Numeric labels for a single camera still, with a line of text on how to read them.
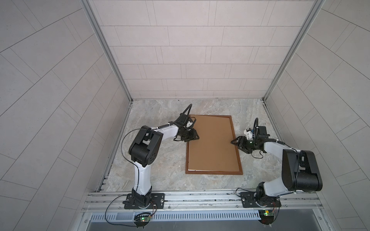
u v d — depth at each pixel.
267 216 0.68
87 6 0.71
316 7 0.71
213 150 0.89
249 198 0.72
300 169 0.48
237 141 0.83
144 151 0.50
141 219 0.64
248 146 0.78
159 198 0.72
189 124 0.89
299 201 0.71
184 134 0.81
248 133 0.85
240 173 0.79
